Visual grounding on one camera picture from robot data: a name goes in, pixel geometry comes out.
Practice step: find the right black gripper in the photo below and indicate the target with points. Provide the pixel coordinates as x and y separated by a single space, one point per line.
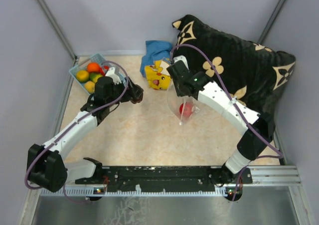
178 94

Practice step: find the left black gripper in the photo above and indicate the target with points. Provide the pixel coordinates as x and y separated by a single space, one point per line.
133 92

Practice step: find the clear dotted zip top bag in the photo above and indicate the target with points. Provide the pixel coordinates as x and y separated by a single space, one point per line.
174 102

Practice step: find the red toy apple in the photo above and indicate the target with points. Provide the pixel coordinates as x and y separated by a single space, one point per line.
186 110

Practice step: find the green orange toy mango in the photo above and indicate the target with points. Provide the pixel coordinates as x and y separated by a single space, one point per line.
95 76

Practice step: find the orange toy fruit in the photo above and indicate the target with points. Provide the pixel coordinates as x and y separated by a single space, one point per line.
93 67

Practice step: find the yellow green toy citrus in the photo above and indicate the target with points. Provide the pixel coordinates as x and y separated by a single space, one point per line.
83 76

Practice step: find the dark maroon toy plum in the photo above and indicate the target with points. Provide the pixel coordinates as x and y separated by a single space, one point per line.
137 100

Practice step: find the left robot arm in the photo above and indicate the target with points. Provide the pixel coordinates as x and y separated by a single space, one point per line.
45 163

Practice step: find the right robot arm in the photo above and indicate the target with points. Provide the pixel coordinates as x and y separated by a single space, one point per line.
256 129

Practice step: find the blue yellow pikachu cloth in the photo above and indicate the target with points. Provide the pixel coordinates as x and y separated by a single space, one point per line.
154 64

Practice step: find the yellow toy lemon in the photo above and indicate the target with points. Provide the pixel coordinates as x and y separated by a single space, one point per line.
90 87

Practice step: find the blue plastic basket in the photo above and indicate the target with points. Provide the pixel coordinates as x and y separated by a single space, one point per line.
97 58

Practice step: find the black floral pillow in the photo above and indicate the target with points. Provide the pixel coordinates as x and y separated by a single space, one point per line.
255 74

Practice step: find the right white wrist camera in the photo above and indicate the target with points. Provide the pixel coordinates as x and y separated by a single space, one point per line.
181 58

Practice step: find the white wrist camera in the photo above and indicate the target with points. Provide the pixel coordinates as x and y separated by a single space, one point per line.
181 58
115 75

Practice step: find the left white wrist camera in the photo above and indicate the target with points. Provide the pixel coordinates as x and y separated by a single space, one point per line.
115 75

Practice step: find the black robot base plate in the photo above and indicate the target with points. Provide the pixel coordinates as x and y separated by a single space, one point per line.
158 179

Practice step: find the aluminium frame rail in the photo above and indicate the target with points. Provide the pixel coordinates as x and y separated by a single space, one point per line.
253 176

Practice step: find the right metal corner post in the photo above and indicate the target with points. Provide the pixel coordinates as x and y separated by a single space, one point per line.
271 21

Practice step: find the metal corner post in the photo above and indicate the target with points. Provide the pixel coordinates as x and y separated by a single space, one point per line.
271 21
57 28

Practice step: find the left metal corner post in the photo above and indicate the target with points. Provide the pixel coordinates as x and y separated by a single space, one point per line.
57 28

